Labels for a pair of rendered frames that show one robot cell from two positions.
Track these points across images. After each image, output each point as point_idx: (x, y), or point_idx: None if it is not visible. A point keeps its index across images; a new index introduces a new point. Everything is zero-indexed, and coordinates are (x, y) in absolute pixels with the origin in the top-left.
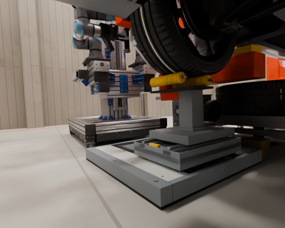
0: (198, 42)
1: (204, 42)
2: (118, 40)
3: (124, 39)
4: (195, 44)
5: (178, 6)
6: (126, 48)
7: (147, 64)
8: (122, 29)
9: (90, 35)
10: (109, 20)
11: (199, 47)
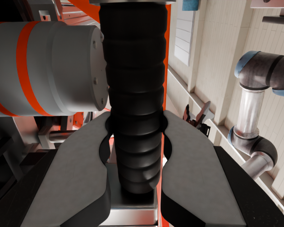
0: (20, 20)
1: None
2: (162, 174)
3: (93, 138)
4: (34, 18)
5: (64, 127)
6: (106, 12)
7: None
8: (149, 206)
9: None
10: None
11: (3, 2)
